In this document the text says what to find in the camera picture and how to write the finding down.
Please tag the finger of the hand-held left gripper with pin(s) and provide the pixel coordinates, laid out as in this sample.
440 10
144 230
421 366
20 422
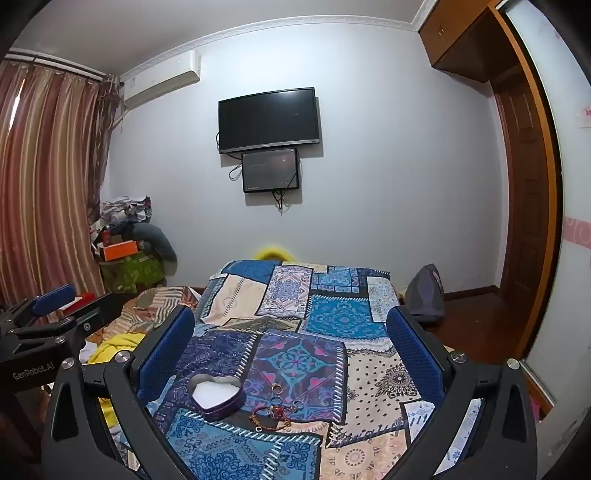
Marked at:
104 307
55 297

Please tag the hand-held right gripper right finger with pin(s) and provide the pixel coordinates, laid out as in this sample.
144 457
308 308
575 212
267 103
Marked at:
413 355

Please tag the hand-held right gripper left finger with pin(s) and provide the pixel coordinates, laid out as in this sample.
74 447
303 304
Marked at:
168 350

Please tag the purple heart-shaped tin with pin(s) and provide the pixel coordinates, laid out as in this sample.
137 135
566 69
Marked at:
216 397

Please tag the red and white box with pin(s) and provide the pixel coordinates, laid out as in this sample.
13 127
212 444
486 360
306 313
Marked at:
81 302

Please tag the yellow cloth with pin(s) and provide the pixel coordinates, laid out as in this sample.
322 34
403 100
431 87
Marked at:
115 345

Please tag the green patterned bag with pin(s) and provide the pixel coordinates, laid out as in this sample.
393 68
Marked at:
131 274

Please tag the striped blanket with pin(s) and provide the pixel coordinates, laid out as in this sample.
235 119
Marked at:
147 304

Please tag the orange box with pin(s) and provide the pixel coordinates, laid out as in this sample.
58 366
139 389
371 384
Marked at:
120 250

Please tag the grey bag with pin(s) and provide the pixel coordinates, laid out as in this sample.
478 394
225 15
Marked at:
427 295

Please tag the grey cloth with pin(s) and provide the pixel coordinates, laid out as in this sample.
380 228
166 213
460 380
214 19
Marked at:
159 242

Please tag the patchwork printed bedspread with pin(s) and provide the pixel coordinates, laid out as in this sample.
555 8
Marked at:
323 350

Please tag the pile of bags and papers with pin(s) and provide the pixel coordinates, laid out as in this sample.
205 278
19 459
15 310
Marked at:
120 212

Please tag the striped brown curtain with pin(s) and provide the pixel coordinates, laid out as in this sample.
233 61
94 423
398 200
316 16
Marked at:
51 184

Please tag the yellow plastic object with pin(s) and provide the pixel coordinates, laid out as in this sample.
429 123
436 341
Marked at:
272 253

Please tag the brown wooden door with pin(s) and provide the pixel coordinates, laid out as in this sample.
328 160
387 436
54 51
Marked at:
524 221

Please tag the white air conditioner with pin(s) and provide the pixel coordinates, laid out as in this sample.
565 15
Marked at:
161 81

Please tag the wooden overhead cabinet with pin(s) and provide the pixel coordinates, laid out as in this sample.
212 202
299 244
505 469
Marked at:
461 32

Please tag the small black wall monitor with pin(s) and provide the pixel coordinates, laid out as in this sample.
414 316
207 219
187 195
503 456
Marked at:
270 170

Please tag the curtain rail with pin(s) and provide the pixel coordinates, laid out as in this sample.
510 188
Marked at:
64 62

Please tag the black wall television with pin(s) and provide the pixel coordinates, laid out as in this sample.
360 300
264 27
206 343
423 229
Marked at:
269 120

